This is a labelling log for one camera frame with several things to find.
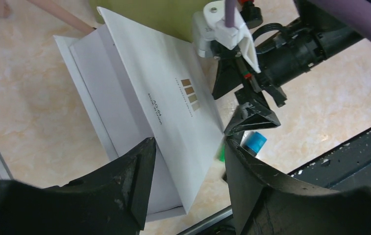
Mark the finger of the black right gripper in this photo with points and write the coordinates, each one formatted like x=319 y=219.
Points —
x=252 y=113
x=230 y=74

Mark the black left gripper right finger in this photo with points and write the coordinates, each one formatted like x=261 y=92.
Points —
x=266 y=201

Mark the red and black dumbbell toy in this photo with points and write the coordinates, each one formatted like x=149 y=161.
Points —
x=250 y=13

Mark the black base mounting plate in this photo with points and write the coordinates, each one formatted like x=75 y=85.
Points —
x=344 y=167

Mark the green metal drawer cabinet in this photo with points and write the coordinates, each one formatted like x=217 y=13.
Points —
x=173 y=17

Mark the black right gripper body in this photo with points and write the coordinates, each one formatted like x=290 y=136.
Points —
x=296 y=48

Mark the black blue highlighter marker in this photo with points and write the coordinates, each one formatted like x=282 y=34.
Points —
x=254 y=142

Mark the white paper booklet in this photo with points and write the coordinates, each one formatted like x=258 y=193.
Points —
x=136 y=82

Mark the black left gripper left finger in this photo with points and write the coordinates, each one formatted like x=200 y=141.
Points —
x=112 y=200

